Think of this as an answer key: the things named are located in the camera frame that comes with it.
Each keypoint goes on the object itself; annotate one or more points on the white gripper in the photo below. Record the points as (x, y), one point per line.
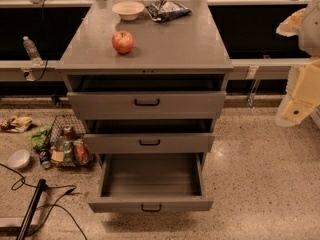
(310, 30)

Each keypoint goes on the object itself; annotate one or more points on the red apple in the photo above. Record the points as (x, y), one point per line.
(123, 42)

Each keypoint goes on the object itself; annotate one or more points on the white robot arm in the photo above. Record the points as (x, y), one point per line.
(309, 40)

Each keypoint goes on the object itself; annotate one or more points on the grey drawer cabinet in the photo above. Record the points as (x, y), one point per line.
(186, 54)

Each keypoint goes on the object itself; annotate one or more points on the middle grey drawer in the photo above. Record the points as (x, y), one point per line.
(149, 143)

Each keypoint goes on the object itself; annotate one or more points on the grey drawer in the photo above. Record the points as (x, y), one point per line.
(149, 143)
(147, 105)
(151, 183)

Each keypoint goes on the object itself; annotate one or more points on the top grey drawer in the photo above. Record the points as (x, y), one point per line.
(147, 105)

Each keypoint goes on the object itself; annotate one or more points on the bottom grey drawer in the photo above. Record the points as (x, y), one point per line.
(151, 183)

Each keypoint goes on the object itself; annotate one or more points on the blue chip bag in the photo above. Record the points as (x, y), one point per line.
(163, 10)

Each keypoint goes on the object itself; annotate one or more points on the white ceramic bowl on cabinet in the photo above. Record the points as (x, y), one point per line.
(128, 10)

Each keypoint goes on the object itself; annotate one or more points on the red can in basket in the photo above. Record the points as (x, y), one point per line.
(81, 152)

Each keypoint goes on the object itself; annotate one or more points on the green can in basket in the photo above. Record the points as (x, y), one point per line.
(68, 151)

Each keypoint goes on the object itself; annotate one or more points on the clear plastic water bottle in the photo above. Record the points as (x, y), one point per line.
(32, 51)

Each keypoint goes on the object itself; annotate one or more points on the green snack bag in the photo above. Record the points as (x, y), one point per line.
(40, 137)

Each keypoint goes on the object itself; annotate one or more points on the soda can on floor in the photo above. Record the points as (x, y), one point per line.
(45, 159)

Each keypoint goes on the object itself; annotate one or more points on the black pole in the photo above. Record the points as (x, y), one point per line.
(31, 210)

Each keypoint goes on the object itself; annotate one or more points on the crumpled brown snack bag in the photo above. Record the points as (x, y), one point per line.
(16, 124)

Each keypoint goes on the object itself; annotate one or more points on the wire basket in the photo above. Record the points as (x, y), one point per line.
(66, 128)

